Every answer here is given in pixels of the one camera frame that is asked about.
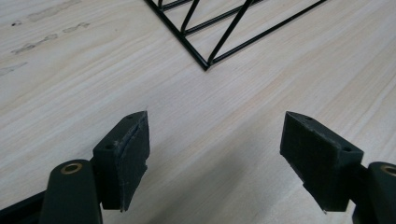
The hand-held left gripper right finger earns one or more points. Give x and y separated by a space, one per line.
317 161

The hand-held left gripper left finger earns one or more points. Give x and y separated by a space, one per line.
124 161

